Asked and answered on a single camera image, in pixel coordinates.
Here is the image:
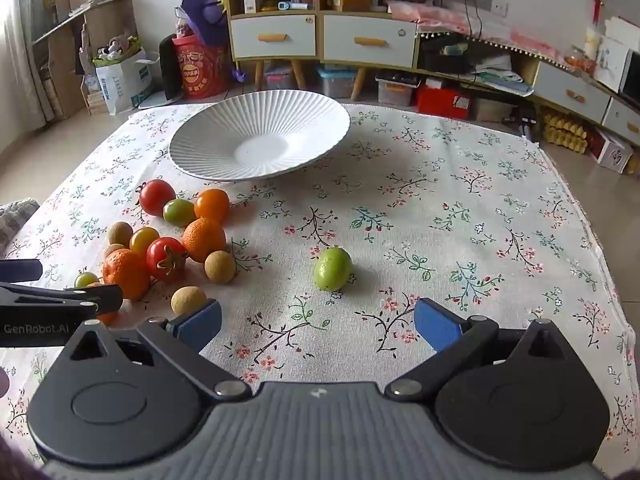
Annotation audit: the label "yellow cherry tomato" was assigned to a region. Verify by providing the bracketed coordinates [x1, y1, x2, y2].
[129, 227, 161, 256]

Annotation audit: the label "clear box blue lid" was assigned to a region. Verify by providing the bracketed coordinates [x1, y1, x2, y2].
[316, 66, 357, 100]

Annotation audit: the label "glass jar orange contents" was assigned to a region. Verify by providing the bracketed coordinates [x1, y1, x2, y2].
[565, 45, 598, 74]

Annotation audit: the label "black floor tool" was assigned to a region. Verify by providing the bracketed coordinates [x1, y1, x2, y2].
[502, 110, 538, 141]

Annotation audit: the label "long wooden TV stand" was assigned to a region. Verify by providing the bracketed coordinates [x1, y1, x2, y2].
[417, 30, 640, 147]

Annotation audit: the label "clear box pink lid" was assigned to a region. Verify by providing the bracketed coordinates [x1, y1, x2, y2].
[263, 62, 296, 91]

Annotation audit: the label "grey knitted cushion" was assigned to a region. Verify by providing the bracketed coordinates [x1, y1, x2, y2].
[0, 198, 41, 257]

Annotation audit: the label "red printed bucket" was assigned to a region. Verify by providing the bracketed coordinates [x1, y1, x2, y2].
[172, 35, 232, 101]

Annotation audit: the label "black power cable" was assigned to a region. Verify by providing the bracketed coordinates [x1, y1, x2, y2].
[462, 0, 485, 42]

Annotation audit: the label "black flat board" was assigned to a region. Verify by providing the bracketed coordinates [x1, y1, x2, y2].
[159, 34, 185, 102]

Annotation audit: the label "stack of yellow egg cartons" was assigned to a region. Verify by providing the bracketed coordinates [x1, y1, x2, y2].
[542, 112, 588, 153]

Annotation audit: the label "white boxes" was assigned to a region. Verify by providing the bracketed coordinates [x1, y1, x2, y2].
[595, 17, 640, 93]

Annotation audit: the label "pile of papers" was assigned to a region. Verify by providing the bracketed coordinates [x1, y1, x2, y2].
[475, 55, 536, 97]

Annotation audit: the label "green lime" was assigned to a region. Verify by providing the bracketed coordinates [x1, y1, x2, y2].
[313, 246, 353, 292]

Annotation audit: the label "black microwave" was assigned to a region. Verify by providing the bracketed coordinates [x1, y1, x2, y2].
[620, 52, 640, 107]

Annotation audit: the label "white ribbed plate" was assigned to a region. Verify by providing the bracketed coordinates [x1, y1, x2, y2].
[169, 91, 351, 182]

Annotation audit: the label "white round floor base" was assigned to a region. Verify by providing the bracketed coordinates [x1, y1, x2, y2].
[137, 89, 193, 110]

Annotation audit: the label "green tomato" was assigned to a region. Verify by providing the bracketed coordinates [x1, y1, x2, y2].
[163, 199, 197, 227]

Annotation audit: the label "grey curtain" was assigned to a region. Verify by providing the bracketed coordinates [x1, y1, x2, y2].
[0, 0, 56, 123]

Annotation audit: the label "small plush toys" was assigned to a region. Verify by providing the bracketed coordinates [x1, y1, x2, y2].
[97, 35, 143, 63]

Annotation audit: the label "white paper bag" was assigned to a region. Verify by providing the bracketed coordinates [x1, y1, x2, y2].
[94, 49, 155, 115]

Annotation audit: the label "purple plush toy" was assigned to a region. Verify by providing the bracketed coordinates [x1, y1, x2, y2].
[180, 0, 232, 47]

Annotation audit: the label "pink fringed cloth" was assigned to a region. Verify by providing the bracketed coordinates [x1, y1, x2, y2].
[389, 0, 572, 72]

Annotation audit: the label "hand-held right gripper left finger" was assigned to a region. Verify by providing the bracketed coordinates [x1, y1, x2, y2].
[55, 299, 252, 402]

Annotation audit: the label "clear box black lid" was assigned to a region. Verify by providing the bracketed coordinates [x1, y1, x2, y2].
[376, 71, 420, 107]

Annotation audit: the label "wooden bookshelf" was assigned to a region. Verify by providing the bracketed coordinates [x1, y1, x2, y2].
[30, 0, 138, 121]

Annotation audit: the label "red box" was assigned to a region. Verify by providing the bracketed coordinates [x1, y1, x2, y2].
[416, 85, 472, 121]

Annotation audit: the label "red tomato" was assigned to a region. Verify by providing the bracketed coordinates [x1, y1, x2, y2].
[136, 179, 177, 217]
[146, 236, 189, 282]

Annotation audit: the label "low wooden drawer cabinet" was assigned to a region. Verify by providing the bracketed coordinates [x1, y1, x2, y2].
[320, 7, 422, 102]

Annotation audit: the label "white patterned carton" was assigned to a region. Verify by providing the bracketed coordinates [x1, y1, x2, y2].
[590, 127, 634, 174]

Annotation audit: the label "floral tablecloth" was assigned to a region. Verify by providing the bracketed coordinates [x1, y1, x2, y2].
[0, 101, 638, 480]

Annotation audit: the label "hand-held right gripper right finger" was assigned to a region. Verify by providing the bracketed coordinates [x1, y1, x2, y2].
[384, 297, 583, 403]

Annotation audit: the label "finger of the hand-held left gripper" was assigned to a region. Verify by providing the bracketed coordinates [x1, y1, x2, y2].
[0, 259, 44, 283]
[0, 283, 124, 317]

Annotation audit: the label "translucent storage box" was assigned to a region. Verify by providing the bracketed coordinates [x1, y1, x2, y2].
[475, 97, 513, 123]

